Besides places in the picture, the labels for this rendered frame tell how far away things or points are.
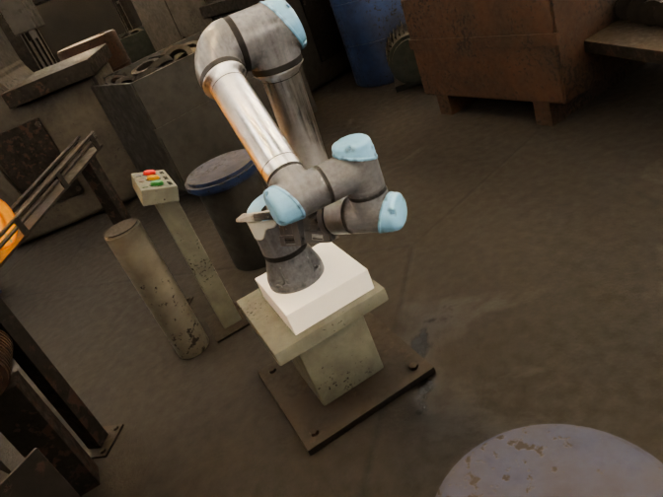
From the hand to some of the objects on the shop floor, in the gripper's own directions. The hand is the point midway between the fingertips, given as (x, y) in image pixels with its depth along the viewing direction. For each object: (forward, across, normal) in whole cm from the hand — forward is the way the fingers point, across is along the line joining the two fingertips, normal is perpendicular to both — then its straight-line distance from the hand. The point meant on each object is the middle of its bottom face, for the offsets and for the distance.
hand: (252, 211), depth 125 cm
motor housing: (+72, -14, -72) cm, 103 cm away
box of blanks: (+170, +195, -1) cm, 258 cm away
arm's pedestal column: (+6, +32, -56) cm, 64 cm away
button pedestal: (+63, +51, -50) cm, 95 cm away
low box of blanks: (-18, +224, +11) cm, 225 cm away
